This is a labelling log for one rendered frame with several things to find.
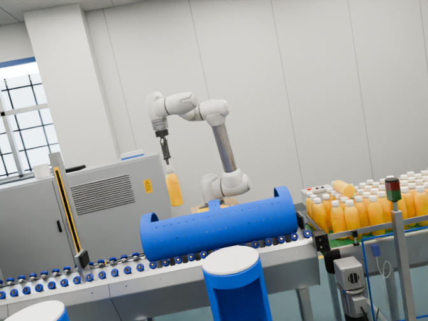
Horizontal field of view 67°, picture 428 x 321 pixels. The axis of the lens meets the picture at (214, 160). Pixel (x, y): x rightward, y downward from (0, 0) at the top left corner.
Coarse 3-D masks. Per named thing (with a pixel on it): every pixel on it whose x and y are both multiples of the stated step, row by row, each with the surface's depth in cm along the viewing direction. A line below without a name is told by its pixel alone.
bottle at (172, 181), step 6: (168, 174) 186; (174, 174) 186; (168, 180) 185; (174, 180) 185; (168, 186) 186; (174, 186) 185; (168, 192) 187; (174, 192) 185; (180, 192) 188; (174, 198) 186; (180, 198) 187; (174, 204) 186; (180, 204) 187
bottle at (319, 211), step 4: (316, 204) 193; (320, 204) 192; (316, 208) 193; (320, 208) 192; (324, 208) 193; (316, 212) 193; (320, 212) 192; (324, 212) 192; (316, 216) 193; (320, 216) 192; (324, 216) 192; (316, 220) 194; (320, 220) 192; (324, 220) 192; (320, 224) 193; (324, 224) 193; (320, 228) 193; (324, 228) 193; (328, 228) 195; (328, 232) 194
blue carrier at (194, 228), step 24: (288, 192) 185; (144, 216) 191; (192, 216) 184; (216, 216) 182; (240, 216) 181; (264, 216) 180; (288, 216) 180; (144, 240) 181; (168, 240) 181; (192, 240) 181; (216, 240) 182; (240, 240) 184
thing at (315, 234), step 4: (312, 232) 176; (316, 232) 175; (320, 232) 174; (324, 232) 173; (312, 236) 176; (316, 236) 171; (320, 236) 171; (324, 236) 170; (312, 240) 178; (316, 240) 171; (320, 240) 170; (324, 240) 170; (328, 240) 172; (316, 244) 172; (320, 244) 172; (324, 244) 171; (328, 244) 172; (316, 248) 173; (320, 248) 172; (324, 248) 172; (328, 248) 172
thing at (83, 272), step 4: (80, 252) 197; (84, 252) 198; (76, 256) 192; (80, 256) 193; (84, 256) 196; (88, 256) 201; (76, 260) 192; (80, 260) 193; (84, 260) 195; (88, 260) 199; (76, 264) 192; (80, 264) 192; (84, 264) 194; (88, 264) 202; (80, 268) 193; (84, 268) 196; (88, 268) 201; (80, 272) 193; (84, 272) 195; (88, 272) 200; (80, 276) 193; (84, 276) 194; (84, 280) 194
